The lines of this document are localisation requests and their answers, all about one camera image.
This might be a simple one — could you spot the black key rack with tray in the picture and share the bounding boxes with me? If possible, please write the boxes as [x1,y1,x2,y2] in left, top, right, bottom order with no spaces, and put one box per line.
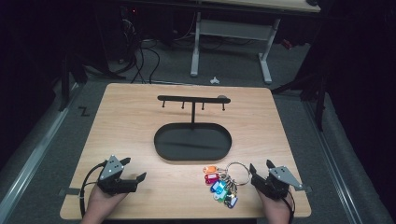
[153,94,233,162]

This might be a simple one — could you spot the black cable bundle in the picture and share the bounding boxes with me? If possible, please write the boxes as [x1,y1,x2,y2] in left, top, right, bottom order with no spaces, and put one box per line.
[116,6,148,84]

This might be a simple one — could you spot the person's left hand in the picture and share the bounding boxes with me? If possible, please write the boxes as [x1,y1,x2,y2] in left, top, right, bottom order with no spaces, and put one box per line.
[80,185,129,224]

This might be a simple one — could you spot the black metal stand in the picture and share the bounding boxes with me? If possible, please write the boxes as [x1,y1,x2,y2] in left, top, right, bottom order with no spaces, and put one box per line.
[58,54,89,112]
[271,69,328,132]

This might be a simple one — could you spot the grey floor rail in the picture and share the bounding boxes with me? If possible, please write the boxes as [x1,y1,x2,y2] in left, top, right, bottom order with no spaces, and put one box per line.
[0,82,82,224]
[303,101,363,224]

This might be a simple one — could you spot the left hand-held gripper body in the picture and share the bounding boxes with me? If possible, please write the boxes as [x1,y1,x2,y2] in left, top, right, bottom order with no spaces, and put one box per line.
[97,154,138,196]

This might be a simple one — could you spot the person's right hand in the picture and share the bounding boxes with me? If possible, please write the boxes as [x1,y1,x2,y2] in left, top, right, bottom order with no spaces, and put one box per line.
[256,189,294,224]

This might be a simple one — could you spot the black floor cable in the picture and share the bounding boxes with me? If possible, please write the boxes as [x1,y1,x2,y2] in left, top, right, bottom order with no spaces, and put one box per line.
[141,38,162,84]

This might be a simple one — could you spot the desk with white metal legs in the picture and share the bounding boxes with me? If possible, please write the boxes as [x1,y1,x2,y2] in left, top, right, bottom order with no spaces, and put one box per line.
[189,0,321,86]

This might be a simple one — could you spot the grey tape strip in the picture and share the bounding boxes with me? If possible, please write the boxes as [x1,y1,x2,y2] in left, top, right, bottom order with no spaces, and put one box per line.
[59,187,82,197]

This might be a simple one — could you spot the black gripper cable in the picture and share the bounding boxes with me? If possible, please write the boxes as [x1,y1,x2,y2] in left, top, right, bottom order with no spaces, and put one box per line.
[280,189,296,224]
[78,161,108,218]

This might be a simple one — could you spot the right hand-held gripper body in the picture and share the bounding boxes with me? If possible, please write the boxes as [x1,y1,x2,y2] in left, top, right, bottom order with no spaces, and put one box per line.
[250,165,304,201]

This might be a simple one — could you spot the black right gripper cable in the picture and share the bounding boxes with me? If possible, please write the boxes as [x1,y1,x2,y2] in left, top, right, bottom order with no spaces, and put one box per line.
[280,189,296,224]

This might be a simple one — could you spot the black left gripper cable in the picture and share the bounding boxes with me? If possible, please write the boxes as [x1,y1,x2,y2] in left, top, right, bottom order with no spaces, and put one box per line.
[78,161,108,218]

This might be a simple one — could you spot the key ring with coloured tags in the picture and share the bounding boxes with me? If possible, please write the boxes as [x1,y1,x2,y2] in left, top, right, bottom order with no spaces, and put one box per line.
[203,161,252,210]

